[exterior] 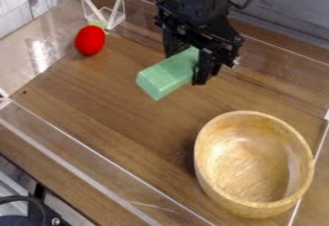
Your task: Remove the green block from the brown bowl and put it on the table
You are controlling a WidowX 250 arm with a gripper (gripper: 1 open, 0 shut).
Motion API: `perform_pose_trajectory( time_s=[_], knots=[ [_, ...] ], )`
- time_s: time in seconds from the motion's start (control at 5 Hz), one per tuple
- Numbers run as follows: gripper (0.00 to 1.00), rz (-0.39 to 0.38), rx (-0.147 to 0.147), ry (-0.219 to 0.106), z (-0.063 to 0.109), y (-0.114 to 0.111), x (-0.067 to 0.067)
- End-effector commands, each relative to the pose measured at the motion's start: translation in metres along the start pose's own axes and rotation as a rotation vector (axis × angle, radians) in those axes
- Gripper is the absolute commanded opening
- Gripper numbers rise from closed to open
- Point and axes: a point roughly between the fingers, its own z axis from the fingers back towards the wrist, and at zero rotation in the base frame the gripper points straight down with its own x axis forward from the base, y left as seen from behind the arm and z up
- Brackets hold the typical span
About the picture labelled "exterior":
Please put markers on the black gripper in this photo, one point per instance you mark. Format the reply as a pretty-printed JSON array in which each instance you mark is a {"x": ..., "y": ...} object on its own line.
[{"x": 217, "y": 39}]

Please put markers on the green rectangular block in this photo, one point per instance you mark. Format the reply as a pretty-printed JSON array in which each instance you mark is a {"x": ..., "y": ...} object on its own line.
[{"x": 164, "y": 77}]

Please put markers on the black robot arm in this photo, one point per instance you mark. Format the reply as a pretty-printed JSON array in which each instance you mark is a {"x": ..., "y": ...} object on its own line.
[{"x": 197, "y": 23}]

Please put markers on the brown wooden bowl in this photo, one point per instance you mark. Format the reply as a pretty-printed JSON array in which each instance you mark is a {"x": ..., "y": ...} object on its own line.
[{"x": 253, "y": 163}]

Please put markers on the red toy strawberry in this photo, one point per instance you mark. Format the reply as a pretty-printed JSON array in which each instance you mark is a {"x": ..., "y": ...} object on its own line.
[{"x": 90, "y": 40}]

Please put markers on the clear acrylic table fence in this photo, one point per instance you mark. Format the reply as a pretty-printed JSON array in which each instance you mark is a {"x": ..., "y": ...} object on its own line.
[{"x": 111, "y": 150}]

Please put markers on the black table clamp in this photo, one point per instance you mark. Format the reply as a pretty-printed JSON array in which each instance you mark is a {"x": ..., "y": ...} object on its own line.
[{"x": 43, "y": 212}]

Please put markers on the clear acrylic corner bracket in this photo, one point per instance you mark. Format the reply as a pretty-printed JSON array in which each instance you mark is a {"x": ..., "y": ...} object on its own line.
[{"x": 106, "y": 17}]

